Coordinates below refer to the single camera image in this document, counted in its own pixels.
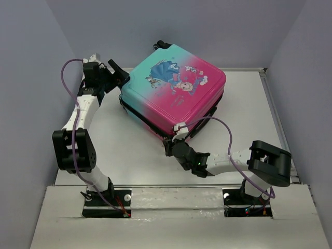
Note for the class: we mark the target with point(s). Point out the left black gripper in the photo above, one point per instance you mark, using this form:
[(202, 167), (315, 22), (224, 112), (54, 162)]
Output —
[(117, 78)]

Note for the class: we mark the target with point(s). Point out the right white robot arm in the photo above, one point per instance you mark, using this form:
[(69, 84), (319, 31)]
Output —
[(262, 165)]

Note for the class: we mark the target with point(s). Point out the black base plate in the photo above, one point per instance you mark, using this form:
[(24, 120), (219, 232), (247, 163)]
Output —
[(95, 207), (237, 204)]

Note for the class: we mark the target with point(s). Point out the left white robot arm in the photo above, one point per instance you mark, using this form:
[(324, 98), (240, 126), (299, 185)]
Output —
[(73, 146)]

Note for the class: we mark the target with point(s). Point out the aluminium rail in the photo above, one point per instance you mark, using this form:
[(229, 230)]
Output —
[(180, 186)]

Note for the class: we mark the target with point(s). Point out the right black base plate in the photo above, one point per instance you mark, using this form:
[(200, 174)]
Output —
[(237, 204)]

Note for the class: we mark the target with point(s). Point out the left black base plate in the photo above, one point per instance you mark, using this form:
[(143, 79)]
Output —
[(95, 207)]

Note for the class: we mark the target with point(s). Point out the pink and teal suitcase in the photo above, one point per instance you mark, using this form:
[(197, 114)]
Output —
[(171, 86)]

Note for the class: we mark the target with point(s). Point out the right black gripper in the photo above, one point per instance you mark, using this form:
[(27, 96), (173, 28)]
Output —
[(168, 144)]

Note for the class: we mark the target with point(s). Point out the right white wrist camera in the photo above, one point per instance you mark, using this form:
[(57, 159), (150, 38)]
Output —
[(181, 131)]

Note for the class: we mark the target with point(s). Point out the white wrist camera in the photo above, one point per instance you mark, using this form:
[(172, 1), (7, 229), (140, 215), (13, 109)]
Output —
[(181, 131), (94, 58)]

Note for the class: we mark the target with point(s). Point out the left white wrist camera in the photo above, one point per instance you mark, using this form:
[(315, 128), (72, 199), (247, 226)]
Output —
[(94, 58)]

